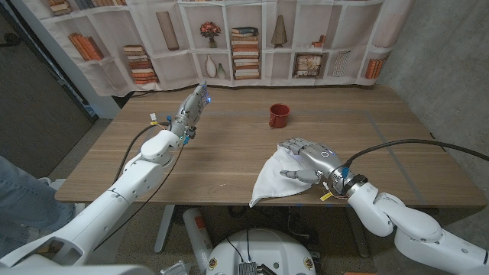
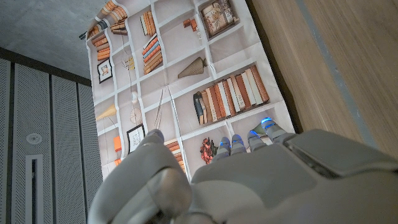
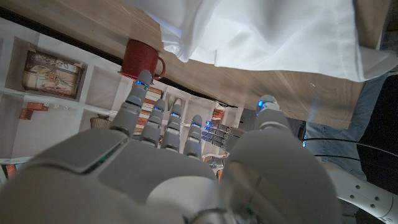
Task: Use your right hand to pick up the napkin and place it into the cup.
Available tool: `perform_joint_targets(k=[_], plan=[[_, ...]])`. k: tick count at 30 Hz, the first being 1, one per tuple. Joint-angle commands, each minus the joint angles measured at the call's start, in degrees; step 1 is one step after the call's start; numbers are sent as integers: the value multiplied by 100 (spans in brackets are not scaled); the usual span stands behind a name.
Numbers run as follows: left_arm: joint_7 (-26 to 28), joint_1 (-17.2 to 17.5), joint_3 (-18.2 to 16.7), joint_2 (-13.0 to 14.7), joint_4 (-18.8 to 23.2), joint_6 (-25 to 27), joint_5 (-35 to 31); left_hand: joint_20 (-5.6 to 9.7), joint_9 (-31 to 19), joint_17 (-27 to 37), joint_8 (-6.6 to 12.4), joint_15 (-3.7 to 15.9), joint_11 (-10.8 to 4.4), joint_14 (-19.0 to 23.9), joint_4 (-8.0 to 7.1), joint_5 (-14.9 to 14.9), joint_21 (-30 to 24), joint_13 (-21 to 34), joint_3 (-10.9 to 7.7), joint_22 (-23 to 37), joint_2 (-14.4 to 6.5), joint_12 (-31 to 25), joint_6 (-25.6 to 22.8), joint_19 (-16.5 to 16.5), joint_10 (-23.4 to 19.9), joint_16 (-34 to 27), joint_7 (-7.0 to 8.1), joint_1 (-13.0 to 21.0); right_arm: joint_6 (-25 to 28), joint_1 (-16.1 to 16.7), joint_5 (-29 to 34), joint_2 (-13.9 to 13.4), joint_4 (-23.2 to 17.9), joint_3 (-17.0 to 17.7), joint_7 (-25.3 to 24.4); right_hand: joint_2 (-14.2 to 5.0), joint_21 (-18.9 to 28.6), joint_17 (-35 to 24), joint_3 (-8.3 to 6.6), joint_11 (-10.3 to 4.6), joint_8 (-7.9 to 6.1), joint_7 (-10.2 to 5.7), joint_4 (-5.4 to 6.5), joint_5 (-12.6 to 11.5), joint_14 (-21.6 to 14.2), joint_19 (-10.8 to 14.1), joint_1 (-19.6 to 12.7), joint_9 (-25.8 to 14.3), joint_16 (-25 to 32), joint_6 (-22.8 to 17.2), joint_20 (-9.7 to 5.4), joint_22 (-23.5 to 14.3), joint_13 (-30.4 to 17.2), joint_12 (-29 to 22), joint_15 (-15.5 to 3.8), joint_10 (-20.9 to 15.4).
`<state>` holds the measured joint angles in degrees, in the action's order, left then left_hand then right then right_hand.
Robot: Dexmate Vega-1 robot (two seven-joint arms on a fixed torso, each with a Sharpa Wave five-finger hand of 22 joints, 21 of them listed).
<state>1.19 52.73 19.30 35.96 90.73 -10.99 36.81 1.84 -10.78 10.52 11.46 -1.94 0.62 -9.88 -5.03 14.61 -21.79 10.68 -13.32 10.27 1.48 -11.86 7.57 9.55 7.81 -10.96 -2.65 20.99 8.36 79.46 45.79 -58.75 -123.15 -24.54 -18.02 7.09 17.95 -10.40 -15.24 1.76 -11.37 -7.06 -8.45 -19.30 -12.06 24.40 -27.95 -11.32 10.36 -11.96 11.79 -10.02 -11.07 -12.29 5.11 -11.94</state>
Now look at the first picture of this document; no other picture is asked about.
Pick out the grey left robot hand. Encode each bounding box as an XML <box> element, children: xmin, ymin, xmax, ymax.
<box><xmin>170</xmin><ymin>80</ymin><xmax>212</xmax><ymax>145</ymax></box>

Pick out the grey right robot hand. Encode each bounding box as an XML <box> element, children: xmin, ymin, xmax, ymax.
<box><xmin>277</xmin><ymin>137</ymin><xmax>370</xmax><ymax>198</ymax></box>

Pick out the white cloth napkin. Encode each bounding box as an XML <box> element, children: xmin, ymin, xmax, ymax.
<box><xmin>248</xmin><ymin>147</ymin><xmax>325</xmax><ymax>209</ymax></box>

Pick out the red enamel cup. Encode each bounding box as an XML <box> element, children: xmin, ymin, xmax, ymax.
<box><xmin>268</xmin><ymin>102</ymin><xmax>291</xmax><ymax>129</ymax></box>

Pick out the printed bookshelf backdrop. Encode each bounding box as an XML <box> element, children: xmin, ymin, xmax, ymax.
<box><xmin>10</xmin><ymin>0</ymin><xmax>416</xmax><ymax>99</ymax></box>

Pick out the grey table leg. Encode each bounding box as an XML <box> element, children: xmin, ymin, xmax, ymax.
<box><xmin>345</xmin><ymin>205</ymin><xmax>371</xmax><ymax>259</ymax></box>
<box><xmin>154</xmin><ymin>204</ymin><xmax>176</xmax><ymax>254</ymax></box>

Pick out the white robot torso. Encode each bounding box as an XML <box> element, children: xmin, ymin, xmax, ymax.
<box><xmin>205</xmin><ymin>228</ymin><xmax>317</xmax><ymax>275</ymax></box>

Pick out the white cylinder with orange label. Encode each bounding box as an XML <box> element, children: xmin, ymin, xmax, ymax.
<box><xmin>182</xmin><ymin>207</ymin><xmax>214</xmax><ymax>274</ymax></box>

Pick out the white chair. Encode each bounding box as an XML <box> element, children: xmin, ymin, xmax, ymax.
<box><xmin>34</xmin><ymin>176</ymin><xmax>97</xmax><ymax>234</ymax></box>

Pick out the grey perforated cabinet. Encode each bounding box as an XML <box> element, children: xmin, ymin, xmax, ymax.
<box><xmin>0</xmin><ymin>3</ymin><xmax>99</xmax><ymax>180</ymax></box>

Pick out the person in blue jeans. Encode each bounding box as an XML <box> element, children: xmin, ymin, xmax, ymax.
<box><xmin>0</xmin><ymin>156</ymin><xmax>76</xmax><ymax>260</ymax></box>

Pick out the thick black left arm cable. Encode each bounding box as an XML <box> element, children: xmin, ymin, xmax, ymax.
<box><xmin>112</xmin><ymin>122</ymin><xmax>172</xmax><ymax>185</ymax></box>

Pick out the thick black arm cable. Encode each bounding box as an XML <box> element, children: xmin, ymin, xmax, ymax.
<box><xmin>345</xmin><ymin>138</ymin><xmax>489</xmax><ymax>168</ymax></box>
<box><xmin>112</xmin><ymin>122</ymin><xmax>172</xmax><ymax>185</ymax></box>

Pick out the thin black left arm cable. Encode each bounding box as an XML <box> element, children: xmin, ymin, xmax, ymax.
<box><xmin>93</xmin><ymin>144</ymin><xmax>186</xmax><ymax>251</ymax></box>

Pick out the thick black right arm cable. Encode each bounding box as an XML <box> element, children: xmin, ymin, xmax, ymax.
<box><xmin>345</xmin><ymin>138</ymin><xmax>489</xmax><ymax>168</ymax></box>

